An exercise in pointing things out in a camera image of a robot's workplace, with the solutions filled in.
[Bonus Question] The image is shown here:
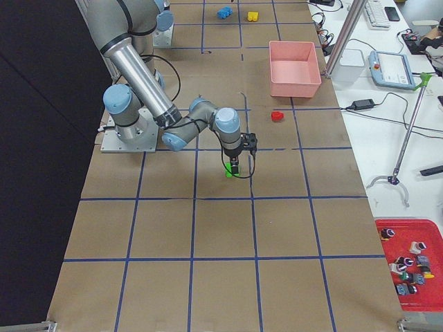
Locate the black smartphone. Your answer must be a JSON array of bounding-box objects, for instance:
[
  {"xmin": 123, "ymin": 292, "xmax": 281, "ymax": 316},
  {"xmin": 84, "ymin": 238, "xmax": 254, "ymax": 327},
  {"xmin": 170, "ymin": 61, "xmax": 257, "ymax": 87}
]
[{"xmin": 384, "ymin": 6, "xmax": 400, "ymax": 21}]

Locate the black power adapter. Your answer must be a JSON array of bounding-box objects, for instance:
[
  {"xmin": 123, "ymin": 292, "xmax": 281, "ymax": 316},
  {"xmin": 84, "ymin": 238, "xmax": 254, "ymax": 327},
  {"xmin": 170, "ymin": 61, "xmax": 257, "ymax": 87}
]
[{"xmin": 350, "ymin": 99, "xmax": 376, "ymax": 111}]

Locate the aluminium frame post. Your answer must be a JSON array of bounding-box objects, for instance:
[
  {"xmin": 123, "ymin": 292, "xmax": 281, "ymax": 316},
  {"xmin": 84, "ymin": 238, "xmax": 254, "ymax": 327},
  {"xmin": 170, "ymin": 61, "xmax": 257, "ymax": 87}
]
[{"xmin": 324, "ymin": 0, "xmax": 366, "ymax": 78}]

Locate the red tray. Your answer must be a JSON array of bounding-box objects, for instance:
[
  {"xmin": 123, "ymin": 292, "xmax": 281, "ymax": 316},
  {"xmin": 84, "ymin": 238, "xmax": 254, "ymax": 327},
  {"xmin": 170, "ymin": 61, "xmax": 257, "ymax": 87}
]
[{"xmin": 376, "ymin": 219, "xmax": 442, "ymax": 312}]

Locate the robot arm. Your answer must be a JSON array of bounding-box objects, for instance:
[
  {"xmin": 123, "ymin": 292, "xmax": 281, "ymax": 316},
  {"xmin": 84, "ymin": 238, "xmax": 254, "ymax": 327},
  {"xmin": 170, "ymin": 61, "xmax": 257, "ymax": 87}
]
[{"xmin": 87, "ymin": 1, "xmax": 246, "ymax": 177}]

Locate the teach pendant tablet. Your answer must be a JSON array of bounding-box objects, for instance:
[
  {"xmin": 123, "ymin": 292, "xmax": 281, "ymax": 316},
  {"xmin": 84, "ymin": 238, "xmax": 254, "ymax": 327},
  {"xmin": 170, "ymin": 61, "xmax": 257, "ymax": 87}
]
[{"xmin": 368, "ymin": 50, "xmax": 416, "ymax": 90}]

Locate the blue toy block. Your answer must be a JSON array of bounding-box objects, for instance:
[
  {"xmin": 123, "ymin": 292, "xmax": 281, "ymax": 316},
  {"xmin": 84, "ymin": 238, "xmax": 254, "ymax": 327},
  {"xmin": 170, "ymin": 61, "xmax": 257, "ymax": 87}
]
[{"xmin": 217, "ymin": 6, "xmax": 233, "ymax": 19}]

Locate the yellow toy block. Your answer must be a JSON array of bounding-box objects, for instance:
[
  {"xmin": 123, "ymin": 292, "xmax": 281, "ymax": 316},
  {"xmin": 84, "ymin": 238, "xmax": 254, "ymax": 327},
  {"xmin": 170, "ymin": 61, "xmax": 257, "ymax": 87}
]
[{"xmin": 246, "ymin": 11, "xmax": 259, "ymax": 22}]

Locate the green handled grabber tool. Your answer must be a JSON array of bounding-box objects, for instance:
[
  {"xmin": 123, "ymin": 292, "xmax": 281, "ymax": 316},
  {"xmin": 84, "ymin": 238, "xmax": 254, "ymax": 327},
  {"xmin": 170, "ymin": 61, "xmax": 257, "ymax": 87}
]
[{"xmin": 366, "ymin": 72, "xmax": 432, "ymax": 208}]

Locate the pink plastic box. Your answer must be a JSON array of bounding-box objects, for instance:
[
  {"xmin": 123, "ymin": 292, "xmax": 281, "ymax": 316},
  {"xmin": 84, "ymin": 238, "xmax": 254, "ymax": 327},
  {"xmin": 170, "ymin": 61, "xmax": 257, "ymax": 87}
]
[{"xmin": 269, "ymin": 41, "xmax": 321, "ymax": 98}]

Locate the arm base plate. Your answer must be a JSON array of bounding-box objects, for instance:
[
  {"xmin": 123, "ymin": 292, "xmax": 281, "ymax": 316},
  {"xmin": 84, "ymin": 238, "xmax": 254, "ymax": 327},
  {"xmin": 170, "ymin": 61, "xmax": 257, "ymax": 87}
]
[
  {"xmin": 100, "ymin": 107, "xmax": 159, "ymax": 153},
  {"xmin": 152, "ymin": 25, "xmax": 174, "ymax": 48}
]

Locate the white keyboard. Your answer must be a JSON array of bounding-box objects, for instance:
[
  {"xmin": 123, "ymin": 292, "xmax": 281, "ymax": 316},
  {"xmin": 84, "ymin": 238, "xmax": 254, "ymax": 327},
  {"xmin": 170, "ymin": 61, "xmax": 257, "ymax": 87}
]
[{"xmin": 363, "ymin": 0, "xmax": 391, "ymax": 30}]

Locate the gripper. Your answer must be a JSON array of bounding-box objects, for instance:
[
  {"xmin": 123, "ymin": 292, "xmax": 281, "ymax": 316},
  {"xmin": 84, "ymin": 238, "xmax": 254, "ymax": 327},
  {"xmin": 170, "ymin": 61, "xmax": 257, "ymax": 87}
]
[{"xmin": 223, "ymin": 147, "xmax": 242, "ymax": 174}]

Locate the white cube box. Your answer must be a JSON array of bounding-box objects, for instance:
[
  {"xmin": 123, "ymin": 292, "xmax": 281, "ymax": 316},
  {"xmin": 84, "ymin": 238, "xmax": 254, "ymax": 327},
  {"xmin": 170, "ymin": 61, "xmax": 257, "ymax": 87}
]
[{"xmin": 332, "ymin": 48, "xmax": 365, "ymax": 88}]

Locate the red toy block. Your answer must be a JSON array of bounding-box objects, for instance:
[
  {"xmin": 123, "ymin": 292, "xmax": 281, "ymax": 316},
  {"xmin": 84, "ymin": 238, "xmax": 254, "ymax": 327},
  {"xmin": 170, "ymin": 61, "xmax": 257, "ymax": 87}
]
[{"xmin": 271, "ymin": 111, "xmax": 284, "ymax": 122}]

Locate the green toy block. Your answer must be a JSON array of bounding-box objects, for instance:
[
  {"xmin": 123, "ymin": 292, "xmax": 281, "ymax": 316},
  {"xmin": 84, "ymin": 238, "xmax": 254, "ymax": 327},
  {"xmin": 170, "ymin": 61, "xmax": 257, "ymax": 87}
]
[{"xmin": 224, "ymin": 162, "xmax": 239, "ymax": 178}]

